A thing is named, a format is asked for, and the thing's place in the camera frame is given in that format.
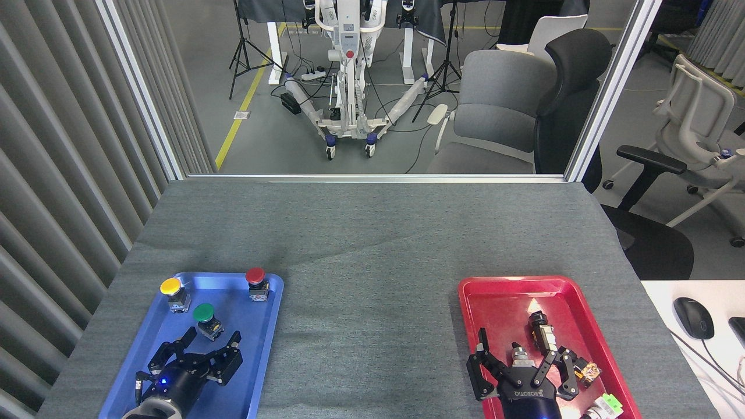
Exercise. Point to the silver frame rail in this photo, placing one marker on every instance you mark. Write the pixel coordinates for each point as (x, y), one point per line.
(372, 178)

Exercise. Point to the white power strip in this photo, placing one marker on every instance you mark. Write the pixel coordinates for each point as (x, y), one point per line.
(313, 75)

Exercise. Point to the black keyboard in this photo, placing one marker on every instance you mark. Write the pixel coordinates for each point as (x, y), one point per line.
(738, 330)

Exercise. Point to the black computer mouse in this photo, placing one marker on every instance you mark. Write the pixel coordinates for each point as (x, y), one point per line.
(692, 317)

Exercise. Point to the black office chair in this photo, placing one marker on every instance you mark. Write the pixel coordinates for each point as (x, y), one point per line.
(573, 64)

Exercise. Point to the grey pleated curtain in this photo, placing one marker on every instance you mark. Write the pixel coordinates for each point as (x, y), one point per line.
(719, 35)
(52, 174)

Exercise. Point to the black tripod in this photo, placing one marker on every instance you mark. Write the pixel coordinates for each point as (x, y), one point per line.
(445, 64)
(240, 52)

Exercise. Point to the grey office chair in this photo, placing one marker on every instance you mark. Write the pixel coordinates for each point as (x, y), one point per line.
(495, 110)

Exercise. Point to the green push button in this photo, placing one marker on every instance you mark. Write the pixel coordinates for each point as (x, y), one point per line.
(204, 313)

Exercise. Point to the blue plastic tray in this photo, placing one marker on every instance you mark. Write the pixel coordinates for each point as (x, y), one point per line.
(256, 349)

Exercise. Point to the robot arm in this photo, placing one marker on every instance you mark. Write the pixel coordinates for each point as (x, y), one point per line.
(151, 410)

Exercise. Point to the white wheeled stand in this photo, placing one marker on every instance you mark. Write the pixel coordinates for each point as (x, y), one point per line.
(348, 52)

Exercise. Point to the black switch amber base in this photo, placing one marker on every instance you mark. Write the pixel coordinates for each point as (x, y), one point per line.
(589, 372)

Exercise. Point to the white table leg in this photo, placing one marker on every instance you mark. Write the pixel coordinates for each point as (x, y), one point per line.
(275, 55)
(410, 55)

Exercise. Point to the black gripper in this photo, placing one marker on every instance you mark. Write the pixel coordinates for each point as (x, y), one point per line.
(174, 384)
(529, 401)

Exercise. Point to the white mesh office chair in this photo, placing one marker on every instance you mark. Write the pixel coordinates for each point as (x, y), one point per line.
(698, 116)

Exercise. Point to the white desk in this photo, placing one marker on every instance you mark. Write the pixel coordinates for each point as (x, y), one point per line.
(663, 302)

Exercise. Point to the silver switch green base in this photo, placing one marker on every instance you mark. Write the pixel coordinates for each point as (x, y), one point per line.
(605, 405)
(520, 353)

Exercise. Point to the black knob switch white base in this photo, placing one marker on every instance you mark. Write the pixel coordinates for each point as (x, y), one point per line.
(542, 331)

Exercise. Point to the yellow push button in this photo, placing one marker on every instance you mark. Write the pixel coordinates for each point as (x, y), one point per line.
(171, 287)

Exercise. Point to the black power adapter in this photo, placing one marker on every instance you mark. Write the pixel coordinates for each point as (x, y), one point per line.
(290, 103)

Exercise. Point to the red push button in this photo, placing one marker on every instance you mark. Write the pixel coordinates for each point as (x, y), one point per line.
(255, 276)

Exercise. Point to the silver frame post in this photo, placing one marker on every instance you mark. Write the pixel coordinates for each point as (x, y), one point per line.
(611, 93)
(142, 93)

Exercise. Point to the red plastic tray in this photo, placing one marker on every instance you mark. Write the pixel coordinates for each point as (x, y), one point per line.
(506, 308)

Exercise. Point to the white plastic chair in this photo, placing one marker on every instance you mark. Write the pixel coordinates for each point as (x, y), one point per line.
(553, 32)

